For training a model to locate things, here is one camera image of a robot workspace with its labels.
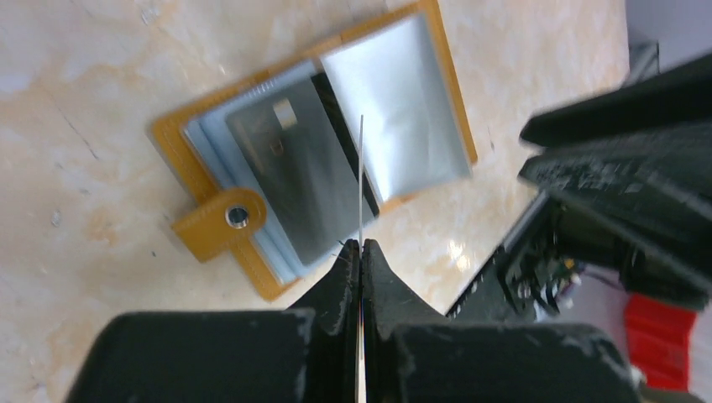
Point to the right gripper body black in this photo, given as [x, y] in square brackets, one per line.
[629, 174]

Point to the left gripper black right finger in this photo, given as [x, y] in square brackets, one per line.
[415, 354]

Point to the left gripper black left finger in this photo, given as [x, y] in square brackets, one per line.
[307, 352]

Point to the silver grey credit card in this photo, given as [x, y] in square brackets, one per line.
[362, 393]

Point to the tan leather card holder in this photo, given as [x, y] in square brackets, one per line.
[396, 69]

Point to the black VIP credit card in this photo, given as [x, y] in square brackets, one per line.
[303, 157]

